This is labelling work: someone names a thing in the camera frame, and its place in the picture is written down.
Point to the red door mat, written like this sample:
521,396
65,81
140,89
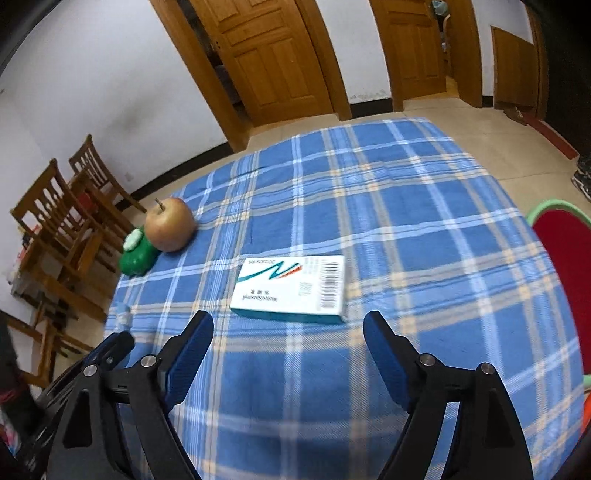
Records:
554,136

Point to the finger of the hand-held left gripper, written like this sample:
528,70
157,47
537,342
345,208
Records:
113,344

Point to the red basin with green rim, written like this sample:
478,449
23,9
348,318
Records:
563,277

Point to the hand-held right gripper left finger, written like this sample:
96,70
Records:
191,350

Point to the wooden chair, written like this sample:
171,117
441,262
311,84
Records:
55,217
51,346
99,170

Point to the white and teal medicine box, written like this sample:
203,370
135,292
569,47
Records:
277,286

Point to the wooden shoe cabinet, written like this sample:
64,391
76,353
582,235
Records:
515,69

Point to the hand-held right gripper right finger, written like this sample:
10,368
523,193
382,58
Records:
384,357

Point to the apple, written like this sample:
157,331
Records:
170,226

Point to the clear plastic wrapper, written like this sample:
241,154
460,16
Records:
123,317

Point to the brown slipper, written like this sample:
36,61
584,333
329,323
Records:
516,114

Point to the blue plaid tablecloth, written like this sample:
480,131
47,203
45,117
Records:
369,207

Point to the black sneaker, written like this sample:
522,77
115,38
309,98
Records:
582,184
585,162

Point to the open wooden door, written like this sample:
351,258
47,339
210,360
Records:
415,46

